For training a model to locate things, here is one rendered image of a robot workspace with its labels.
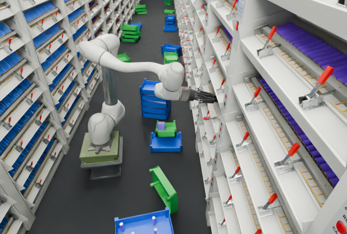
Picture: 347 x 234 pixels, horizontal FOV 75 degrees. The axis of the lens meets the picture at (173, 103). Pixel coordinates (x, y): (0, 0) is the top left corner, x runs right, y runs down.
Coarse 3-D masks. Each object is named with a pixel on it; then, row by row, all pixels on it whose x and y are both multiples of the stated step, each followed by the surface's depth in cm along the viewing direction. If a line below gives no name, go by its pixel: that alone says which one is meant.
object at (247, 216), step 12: (228, 144) 115; (228, 156) 115; (228, 168) 109; (240, 168) 98; (228, 180) 104; (240, 180) 101; (240, 192) 98; (240, 204) 94; (252, 204) 91; (240, 216) 90; (252, 216) 88; (252, 228) 85
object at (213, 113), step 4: (204, 80) 174; (208, 80) 174; (204, 84) 176; (208, 84) 175; (204, 88) 172; (208, 88) 170; (208, 104) 155; (212, 104) 153; (212, 108) 150; (216, 108) 148; (212, 112) 147; (216, 112) 145; (212, 116) 143; (216, 116) 142; (212, 120) 140; (216, 124) 136; (216, 128) 134; (216, 132) 131; (216, 136) 125
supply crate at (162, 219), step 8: (168, 208) 128; (136, 216) 127; (144, 216) 129; (160, 216) 132; (168, 216) 131; (128, 224) 128; (136, 224) 128; (144, 224) 128; (160, 224) 129; (168, 224) 129; (120, 232) 125; (128, 232) 125; (136, 232) 125; (144, 232) 125; (152, 232) 125; (160, 232) 125; (168, 232) 125
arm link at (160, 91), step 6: (156, 84) 138; (162, 84) 137; (156, 90) 137; (162, 90) 136; (168, 90) 132; (180, 90) 138; (156, 96) 139; (162, 96) 137; (168, 96) 136; (174, 96) 137
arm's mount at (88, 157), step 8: (88, 136) 193; (88, 144) 185; (112, 144) 186; (88, 152) 178; (104, 152) 179; (112, 152) 179; (88, 160) 177; (96, 160) 178; (104, 160) 179; (112, 160) 181
